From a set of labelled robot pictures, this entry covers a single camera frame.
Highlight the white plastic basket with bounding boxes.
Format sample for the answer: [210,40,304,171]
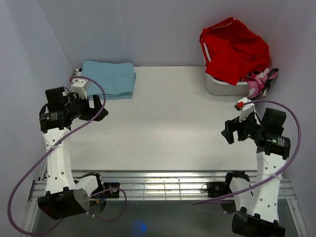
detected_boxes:
[204,74,249,96]

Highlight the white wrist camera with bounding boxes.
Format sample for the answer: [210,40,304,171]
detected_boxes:
[235,97,255,122]
[70,79,91,99]

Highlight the folded light blue trousers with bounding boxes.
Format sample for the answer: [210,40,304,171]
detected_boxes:
[81,60,136,100]

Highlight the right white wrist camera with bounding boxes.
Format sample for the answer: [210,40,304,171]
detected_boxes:
[235,97,255,122]

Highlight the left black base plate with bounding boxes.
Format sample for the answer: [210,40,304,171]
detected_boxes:
[104,182,120,198]

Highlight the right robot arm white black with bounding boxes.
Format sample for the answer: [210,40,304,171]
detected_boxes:
[221,108,291,237]

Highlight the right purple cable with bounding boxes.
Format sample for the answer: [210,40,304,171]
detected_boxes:
[192,99,302,206]

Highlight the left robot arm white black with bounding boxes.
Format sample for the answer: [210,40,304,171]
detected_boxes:
[38,87,108,220]

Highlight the pink camouflage trousers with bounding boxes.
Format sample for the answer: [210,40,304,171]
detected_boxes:
[243,68,279,99]

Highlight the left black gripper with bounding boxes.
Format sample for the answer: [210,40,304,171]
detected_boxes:
[65,92,108,121]

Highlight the purple cable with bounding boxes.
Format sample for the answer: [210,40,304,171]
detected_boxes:
[192,99,302,206]
[7,75,127,236]

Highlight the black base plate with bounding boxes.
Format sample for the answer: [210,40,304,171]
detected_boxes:
[201,182,230,198]
[104,182,120,198]

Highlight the aluminium rail frame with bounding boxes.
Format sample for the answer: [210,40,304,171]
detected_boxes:
[20,68,309,237]

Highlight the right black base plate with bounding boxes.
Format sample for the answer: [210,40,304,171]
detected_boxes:
[201,182,230,198]

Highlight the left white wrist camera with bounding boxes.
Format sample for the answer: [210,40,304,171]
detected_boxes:
[70,79,91,99]

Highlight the red trousers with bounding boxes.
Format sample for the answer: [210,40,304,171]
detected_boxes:
[199,17,271,85]

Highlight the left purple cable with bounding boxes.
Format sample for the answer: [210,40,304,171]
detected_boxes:
[7,75,127,236]

